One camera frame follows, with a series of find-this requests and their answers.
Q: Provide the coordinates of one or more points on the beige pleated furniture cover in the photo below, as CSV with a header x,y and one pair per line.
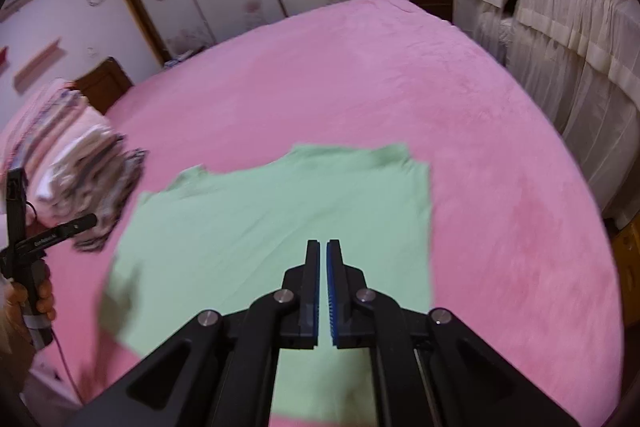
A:
x,y
565,37

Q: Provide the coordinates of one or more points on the stack of beige folded clothes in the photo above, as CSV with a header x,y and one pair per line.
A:
x,y
100,187

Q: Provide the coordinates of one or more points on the dark wooden headboard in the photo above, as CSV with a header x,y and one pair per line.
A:
x,y
102,84

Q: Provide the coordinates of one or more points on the person's left hand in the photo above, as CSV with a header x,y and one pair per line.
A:
x,y
47,297

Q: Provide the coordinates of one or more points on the pink bed blanket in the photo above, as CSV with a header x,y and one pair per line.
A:
x,y
400,107

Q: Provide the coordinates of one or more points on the light wooden wall shelf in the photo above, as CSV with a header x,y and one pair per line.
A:
x,y
37,62

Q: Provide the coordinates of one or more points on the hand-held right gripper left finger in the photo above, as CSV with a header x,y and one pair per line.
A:
x,y
310,297

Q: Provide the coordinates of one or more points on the red wall shelf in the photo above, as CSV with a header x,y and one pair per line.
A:
x,y
3,57

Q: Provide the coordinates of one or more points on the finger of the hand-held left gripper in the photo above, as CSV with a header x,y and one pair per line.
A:
x,y
80,226

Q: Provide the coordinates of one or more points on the yellow wooden drawer cabinet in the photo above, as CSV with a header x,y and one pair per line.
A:
x,y
627,242

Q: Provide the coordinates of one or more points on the green t-shirt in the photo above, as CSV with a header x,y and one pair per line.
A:
x,y
250,217

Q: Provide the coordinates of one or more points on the folded cartoon print quilt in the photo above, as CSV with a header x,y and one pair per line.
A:
x,y
87,122

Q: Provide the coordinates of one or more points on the person's left forearm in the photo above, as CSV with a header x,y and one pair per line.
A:
x,y
7,327

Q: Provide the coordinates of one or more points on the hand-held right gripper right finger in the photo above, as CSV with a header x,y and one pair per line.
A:
x,y
333,302

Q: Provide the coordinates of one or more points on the pink ruffled pillow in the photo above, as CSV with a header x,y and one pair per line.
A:
x,y
30,107

